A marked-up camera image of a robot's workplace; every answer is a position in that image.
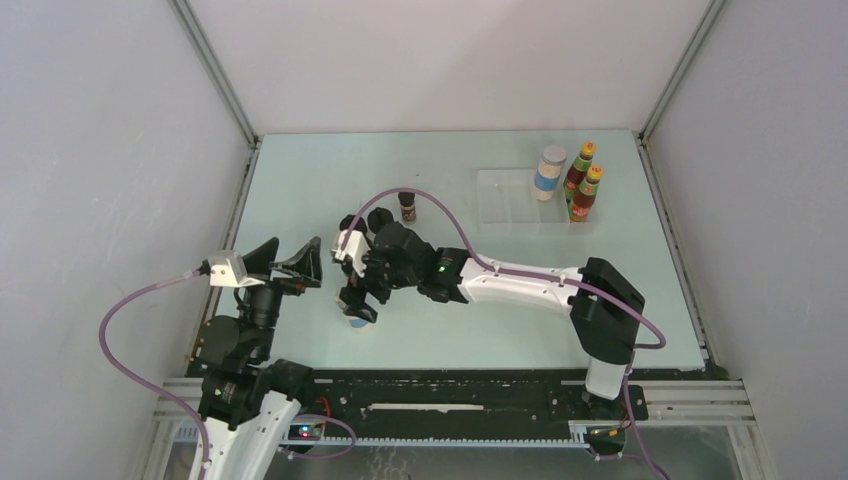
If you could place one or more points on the blue label spice jar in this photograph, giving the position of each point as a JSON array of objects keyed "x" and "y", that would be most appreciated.
[
  {"x": 355, "y": 323},
  {"x": 549, "y": 171}
]

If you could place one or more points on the black lid salt shaker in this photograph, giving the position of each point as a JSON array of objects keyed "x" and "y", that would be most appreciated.
[
  {"x": 378, "y": 218},
  {"x": 352, "y": 222}
]

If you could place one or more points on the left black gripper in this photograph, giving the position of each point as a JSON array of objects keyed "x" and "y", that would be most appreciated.
[{"x": 305, "y": 267}]

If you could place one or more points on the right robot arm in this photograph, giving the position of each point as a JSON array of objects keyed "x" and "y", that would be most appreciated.
[{"x": 596, "y": 298}]

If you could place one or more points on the right circuit board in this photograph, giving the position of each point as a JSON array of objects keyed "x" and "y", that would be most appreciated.
[{"x": 606, "y": 435}]

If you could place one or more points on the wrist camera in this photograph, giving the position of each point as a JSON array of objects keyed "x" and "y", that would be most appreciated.
[
  {"x": 227, "y": 269},
  {"x": 349, "y": 248}
]

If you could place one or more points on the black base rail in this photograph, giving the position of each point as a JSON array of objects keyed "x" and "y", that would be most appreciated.
[{"x": 453, "y": 406}]

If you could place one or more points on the small black cap spice bottle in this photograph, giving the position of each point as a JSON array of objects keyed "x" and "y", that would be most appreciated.
[{"x": 407, "y": 207}]

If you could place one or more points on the sauce bottle yellow cap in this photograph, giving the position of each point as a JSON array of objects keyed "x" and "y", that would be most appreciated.
[
  {"x": 584, "y": 196},
  {"x": 578, "y": 170}
]

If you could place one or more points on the left circuit board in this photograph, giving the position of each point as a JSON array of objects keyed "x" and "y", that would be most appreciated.
[{"x": 305, "y": 433}]

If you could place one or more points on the clear plastic organizer tray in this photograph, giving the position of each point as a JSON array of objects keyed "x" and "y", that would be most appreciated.
[{"x": 507, "y": 204}]

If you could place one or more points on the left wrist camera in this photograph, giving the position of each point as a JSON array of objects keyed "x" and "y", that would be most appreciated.
[{"x": 227, "y": 269}]

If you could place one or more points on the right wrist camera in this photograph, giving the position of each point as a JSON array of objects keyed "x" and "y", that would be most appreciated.
[{"x": 349, "y": 248}]

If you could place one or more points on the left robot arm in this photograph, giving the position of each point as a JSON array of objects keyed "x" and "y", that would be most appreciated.
[{"x": 248, "y": 401}]

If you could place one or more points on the circuit board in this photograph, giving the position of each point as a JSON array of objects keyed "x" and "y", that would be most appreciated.
[
  {"x": 606, "y": 435},
  {"x": 305, "y": 433}
]

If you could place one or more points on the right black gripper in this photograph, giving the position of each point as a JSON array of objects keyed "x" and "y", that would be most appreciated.
[{"x": 355, "y": 295}]

